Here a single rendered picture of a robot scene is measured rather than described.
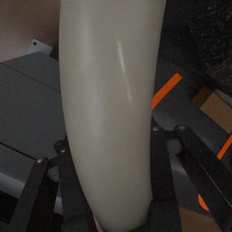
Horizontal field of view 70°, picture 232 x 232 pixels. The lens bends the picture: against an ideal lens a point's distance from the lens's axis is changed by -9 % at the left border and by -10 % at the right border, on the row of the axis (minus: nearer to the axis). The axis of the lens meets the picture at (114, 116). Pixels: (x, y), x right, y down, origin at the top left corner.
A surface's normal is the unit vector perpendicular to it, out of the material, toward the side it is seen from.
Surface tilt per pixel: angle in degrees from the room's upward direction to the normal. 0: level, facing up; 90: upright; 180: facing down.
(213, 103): 0
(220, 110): 0
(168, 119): 0
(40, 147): 90
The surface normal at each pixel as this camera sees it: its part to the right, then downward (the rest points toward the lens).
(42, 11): 0.03, 0.43
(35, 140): 0.49, -0.80
